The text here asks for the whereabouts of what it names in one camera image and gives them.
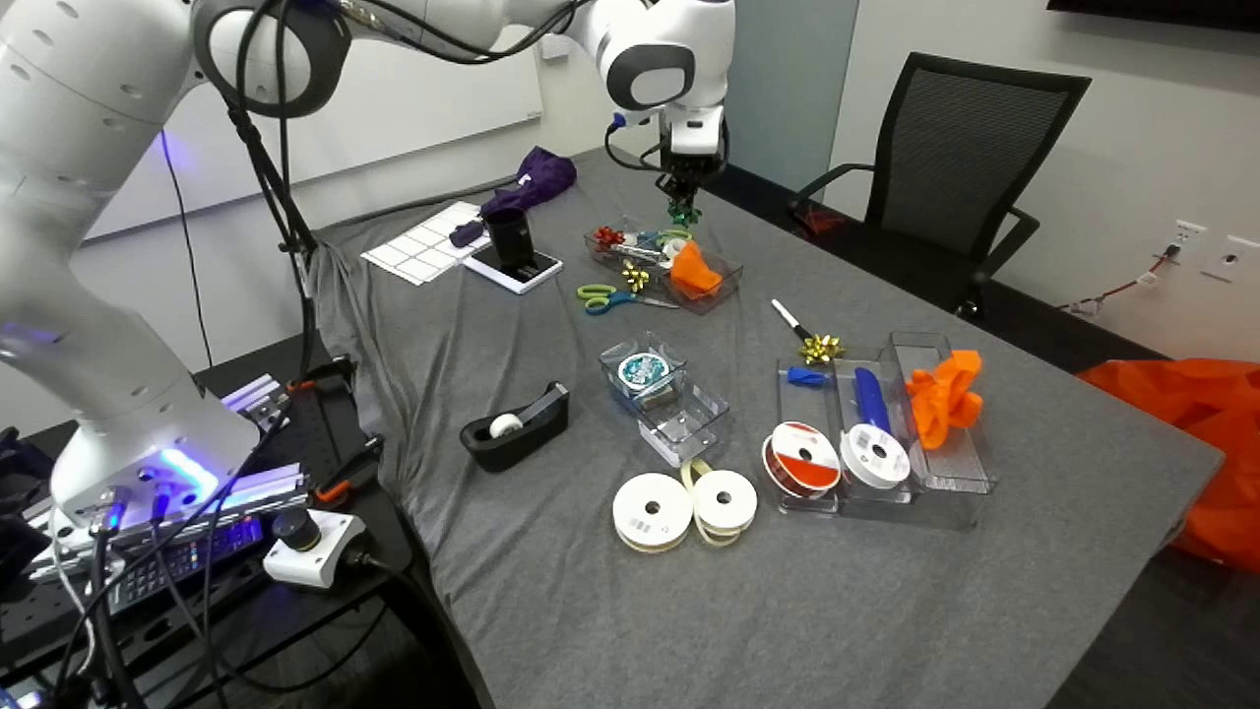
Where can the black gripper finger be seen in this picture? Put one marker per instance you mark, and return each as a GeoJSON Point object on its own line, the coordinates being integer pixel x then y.
{"type": "Point", "coordinates": [673, 189]}
{"type": "Point", "coordinates": [694, 189]}

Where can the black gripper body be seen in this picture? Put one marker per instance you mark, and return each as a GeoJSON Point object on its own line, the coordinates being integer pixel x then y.
{"type": "Point", "coordinates": [694, 142]}

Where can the green gift bow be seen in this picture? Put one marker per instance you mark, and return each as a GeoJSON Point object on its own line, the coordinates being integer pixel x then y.
{"type": "Point", "coordinates": [684, 214]}

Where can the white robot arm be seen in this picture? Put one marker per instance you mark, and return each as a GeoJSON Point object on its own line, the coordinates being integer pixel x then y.
{"type": "Point", "coordinates": [89, 87]}

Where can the clear plastic organizer tray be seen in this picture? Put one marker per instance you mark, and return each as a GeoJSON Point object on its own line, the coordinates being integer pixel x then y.
{"type": "Point", "coordinates": [655, 248]}

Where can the orange tissue in small tray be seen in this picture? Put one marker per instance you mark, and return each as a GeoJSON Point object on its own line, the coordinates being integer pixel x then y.
{"type": "Point", "coordinates": [694, 278]}

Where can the red gift bow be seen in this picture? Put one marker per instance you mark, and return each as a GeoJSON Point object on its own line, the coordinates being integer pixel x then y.
{"type": "Point", "coordinates": [609, 236]}

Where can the gold gift bow in tray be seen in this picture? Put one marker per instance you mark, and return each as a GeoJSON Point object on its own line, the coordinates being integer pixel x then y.
{"type": "Point", "coordinates": [637, 278]}

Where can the green blue scissors near tray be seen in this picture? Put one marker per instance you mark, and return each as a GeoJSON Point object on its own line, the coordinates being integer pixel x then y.
{"type": "Point", "coordinates": [609, 296]}

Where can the teal ribbon spool in box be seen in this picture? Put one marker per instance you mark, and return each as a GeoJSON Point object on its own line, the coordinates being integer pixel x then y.
{"type": "Point", "coordinates": [642, 373]}

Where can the white label sheet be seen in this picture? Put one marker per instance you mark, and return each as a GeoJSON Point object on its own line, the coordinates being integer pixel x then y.
{"type": "Point", "coordinates": [433, 246]}

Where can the black mesh office chair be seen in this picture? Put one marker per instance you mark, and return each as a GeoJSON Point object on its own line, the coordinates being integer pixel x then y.
{"type": "Point", "coordinates": [939, 204]}

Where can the grey table cloth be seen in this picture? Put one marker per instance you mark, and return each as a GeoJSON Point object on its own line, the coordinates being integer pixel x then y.
{"type": "Point", "coordinates": [801, 613]}

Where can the red white ribbon spool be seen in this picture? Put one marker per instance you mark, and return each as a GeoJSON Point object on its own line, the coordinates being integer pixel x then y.
{"type": "Point", "coordinates": [801, 464]}

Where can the clear triple compartment tray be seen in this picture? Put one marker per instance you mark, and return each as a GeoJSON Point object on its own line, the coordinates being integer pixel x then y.
{"type": "Point", "coordinates": [946, 487]}

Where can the black tape dispenser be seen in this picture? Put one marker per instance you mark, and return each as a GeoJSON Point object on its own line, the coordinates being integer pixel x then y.
{"type": "Point", "coordinates": [507, 437]}

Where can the white ribbon spool right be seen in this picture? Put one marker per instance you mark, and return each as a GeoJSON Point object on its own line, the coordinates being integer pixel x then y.
{"type": "Point", "coordinates": [722, 506]}

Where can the white spool in tray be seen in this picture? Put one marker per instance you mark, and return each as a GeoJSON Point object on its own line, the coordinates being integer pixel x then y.
{"type": "Point", "coordinates": [876, 457]}

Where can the white ribbon spool left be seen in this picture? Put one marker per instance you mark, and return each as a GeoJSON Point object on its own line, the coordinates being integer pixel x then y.
{"type": "Point", "coordinates": [652, 513]}

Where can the orange crepe paper bundle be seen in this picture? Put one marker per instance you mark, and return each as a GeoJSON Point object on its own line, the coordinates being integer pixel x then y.
{"type": "Point", "coordinates": [944, 401]}

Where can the wall mounted black television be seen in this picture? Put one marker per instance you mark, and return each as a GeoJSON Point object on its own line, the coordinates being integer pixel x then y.
{"type": "Point", "coordinates": [1192, 12]}

